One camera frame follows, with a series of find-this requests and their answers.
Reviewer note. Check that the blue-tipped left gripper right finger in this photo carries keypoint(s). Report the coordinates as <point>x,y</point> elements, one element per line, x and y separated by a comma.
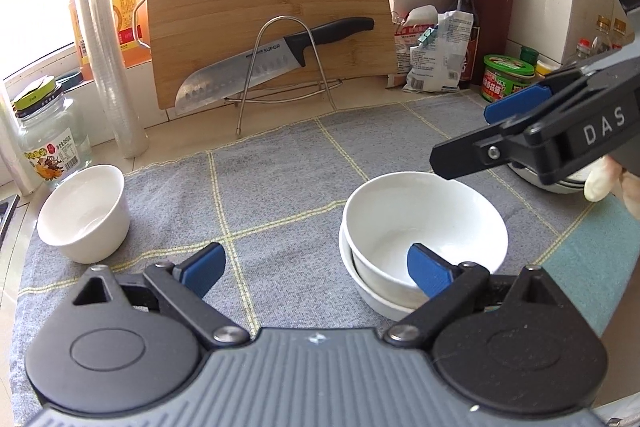
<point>451,290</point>

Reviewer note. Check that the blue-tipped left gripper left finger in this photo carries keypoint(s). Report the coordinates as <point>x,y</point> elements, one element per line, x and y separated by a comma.
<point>180,289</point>

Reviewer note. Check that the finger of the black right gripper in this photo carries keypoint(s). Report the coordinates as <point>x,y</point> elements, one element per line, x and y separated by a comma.
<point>482,149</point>

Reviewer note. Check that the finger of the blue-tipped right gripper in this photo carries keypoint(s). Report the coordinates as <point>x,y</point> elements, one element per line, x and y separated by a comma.
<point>517,103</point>

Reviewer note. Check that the small white bowl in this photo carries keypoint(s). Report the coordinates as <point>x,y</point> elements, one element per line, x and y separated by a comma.
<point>86,218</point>

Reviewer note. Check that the gloved right hand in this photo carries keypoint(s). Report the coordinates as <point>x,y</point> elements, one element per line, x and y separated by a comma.
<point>608,176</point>

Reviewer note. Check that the green lidded sauce jar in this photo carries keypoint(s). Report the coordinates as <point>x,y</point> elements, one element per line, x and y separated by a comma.
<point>503,76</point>

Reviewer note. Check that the white seasoning bag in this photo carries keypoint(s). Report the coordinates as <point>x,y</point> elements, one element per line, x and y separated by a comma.
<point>436,61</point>

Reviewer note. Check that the dark red knife block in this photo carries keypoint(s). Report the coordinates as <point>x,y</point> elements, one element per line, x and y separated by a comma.
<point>491,21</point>

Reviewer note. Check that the grey checked table cloth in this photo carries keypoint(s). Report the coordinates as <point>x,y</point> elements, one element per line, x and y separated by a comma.
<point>275,200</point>

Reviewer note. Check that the red and white snack bag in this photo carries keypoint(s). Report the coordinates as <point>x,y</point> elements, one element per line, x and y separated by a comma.
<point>408,29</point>

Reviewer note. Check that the clear glass jar green lid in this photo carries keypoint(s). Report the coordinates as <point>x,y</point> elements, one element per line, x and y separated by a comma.
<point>51,131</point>

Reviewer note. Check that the plastic wrap roll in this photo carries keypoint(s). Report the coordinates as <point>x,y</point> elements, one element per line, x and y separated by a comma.
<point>96,22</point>

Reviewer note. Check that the metal wire stand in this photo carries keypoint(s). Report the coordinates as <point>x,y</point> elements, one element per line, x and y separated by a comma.
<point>268,61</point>

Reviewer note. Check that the black handled santoku knife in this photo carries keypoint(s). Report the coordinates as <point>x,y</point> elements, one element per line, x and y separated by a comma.
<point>207,85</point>

